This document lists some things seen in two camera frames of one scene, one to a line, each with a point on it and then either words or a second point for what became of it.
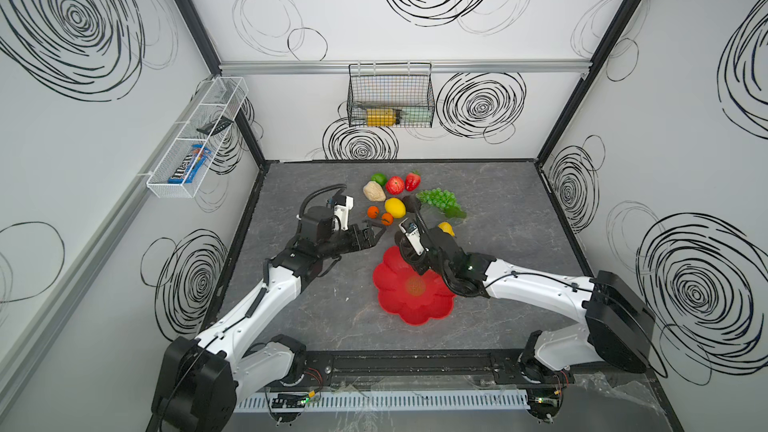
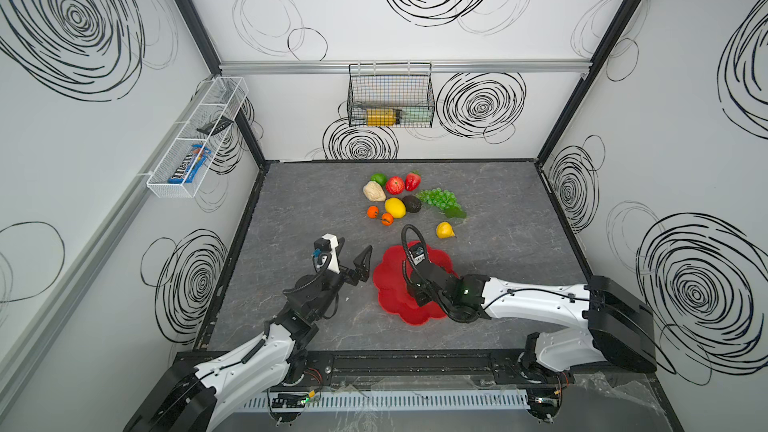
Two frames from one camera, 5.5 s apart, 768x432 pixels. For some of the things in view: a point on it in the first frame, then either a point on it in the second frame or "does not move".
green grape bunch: (445, 200) does not move
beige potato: (374, 192) does not move
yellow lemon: (396, 207) does not move
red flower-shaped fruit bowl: (405, 292) does not move
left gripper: (362, 237) -> (347, 275)
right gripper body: (417, 219) -> (417, 276)
